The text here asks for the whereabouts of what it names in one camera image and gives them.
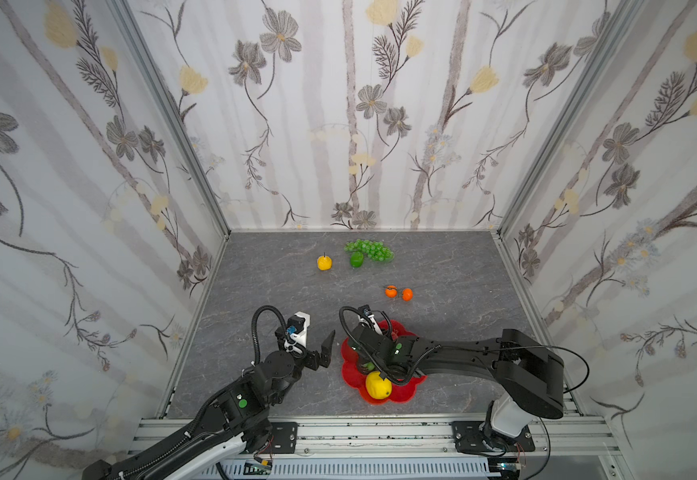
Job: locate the black mounting plate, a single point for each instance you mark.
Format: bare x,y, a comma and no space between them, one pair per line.
477,438
281,438

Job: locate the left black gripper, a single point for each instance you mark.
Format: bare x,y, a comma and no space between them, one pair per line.
310,357

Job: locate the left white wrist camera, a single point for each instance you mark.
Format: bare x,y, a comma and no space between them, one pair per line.
296,333

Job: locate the green grape bunch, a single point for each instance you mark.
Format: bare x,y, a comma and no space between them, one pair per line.
375,250

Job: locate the green lime fruit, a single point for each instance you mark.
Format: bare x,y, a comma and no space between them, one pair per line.
357,259

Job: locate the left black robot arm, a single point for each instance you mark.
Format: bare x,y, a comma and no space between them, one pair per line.
231,421

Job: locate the yellow lemon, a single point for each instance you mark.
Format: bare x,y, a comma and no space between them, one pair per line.
378,387

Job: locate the red flower-shaped fruit bowl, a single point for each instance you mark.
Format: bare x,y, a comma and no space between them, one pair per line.
353,377

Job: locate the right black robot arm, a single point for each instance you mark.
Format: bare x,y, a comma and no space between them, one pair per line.
531,375

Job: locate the white slotted cable duct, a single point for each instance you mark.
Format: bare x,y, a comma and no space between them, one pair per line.
369,468

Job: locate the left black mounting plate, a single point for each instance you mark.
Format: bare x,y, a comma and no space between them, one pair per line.
281,438

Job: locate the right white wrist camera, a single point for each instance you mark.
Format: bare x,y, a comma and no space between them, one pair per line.
367,318

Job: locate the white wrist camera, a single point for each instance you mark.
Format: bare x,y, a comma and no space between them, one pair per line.
367,318
296,333

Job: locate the plain orange tangerine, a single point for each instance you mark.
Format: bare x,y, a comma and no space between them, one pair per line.
408,294

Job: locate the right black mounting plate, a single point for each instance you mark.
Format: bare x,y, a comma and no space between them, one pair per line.
477,438

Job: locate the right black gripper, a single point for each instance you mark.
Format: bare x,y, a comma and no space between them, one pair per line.
367,339

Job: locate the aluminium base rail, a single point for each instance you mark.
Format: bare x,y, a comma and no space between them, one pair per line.
574,447

